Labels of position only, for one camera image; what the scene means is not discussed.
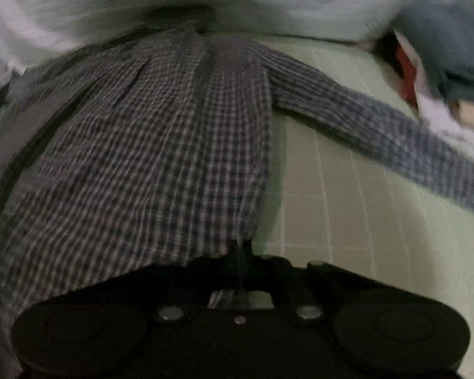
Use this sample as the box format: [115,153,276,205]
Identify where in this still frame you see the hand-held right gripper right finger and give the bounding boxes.
[242,244,380,321]

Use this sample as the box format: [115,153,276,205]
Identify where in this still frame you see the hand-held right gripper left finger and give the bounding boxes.
[103,244,243,323]

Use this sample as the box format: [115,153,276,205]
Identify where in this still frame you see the checked button-up shirt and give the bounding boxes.
[0,6,474,379]

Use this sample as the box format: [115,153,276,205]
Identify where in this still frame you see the pile of coloured clothes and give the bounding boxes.
[393,27,474,153]

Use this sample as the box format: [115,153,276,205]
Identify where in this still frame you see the red cloth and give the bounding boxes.
[395,43,420,108]

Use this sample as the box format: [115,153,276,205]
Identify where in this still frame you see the blue cloth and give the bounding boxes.
[395,0,474,105]

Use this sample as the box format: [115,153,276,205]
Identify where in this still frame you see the white carrot print blanket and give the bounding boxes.
[0,0,423,99]

